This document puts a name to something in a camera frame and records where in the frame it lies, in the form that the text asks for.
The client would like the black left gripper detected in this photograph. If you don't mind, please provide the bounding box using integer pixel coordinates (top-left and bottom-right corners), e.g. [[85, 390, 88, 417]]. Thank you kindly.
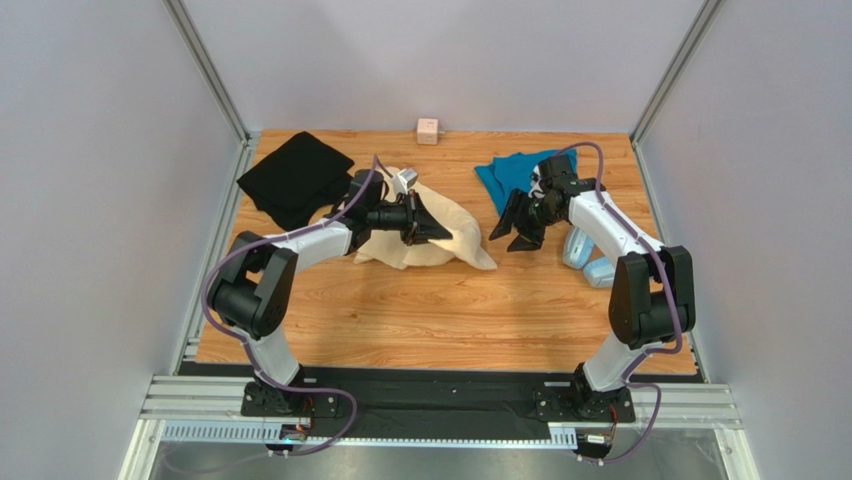
[[367, 189, 452, 246]]

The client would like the beige t shirt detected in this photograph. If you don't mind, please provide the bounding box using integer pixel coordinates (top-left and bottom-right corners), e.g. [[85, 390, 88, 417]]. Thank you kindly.
[[352, 166, 499, 272]]

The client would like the blue t shirt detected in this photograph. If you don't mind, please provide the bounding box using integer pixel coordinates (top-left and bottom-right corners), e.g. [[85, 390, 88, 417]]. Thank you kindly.
[[474, 150, 557, 216]]

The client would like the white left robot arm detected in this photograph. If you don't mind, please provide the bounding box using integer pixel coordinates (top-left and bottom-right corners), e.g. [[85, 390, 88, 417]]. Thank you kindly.
[[203, 190, 453, 395]]

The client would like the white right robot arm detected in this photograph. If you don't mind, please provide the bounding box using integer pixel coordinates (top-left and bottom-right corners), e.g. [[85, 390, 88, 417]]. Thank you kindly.
[[490, 180, 695, 416]]

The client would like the black t shirt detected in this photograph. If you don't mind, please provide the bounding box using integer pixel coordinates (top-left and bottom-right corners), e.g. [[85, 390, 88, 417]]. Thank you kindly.
[[237, 131, 354, 231]]

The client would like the black base mat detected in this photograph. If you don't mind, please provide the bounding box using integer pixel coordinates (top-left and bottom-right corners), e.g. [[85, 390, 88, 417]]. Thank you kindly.
[[176, 364, 706, 441]]

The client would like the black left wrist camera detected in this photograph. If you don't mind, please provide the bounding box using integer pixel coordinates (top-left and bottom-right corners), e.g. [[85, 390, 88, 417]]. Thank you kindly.
[[348, 169, 386, 209]]

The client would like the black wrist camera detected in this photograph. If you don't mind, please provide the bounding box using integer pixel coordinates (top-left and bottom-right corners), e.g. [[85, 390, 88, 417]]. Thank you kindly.
[[348, 169, 386, 209], [536, 153, 578, 190]]

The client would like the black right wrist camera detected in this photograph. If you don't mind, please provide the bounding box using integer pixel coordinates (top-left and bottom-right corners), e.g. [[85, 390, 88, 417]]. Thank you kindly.
[[536, 153, 578, 190]]

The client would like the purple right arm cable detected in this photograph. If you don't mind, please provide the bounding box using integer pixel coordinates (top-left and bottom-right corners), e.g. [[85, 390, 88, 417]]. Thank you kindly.
[[552, 140, 686, 466]]

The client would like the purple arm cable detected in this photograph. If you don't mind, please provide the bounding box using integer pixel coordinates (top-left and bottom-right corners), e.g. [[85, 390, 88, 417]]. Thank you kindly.
[[200, 154, 359, 459], [552, 140, 686, 466]]

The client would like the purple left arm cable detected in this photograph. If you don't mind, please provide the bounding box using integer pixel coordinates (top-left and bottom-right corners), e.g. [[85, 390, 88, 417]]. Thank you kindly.
[[200, 154, 359, 459]]

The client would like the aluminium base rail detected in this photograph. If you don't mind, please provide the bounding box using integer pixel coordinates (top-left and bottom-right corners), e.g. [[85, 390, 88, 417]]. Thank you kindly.
[[120, 364, 758, 479]]

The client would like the right aluminium corner post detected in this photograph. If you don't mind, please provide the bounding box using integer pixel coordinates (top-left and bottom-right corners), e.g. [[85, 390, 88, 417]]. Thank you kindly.
[[630, 0, 726, 148]]

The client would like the aluminium corner post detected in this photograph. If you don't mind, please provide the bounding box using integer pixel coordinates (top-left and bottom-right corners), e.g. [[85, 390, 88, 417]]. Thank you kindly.
[[163, 0, 251, 144], [630, 0, 726, 148]]

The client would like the left aluminium corner post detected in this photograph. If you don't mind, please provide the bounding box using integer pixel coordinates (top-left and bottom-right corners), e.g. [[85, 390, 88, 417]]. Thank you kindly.
[[163, 0, 251, 144]]

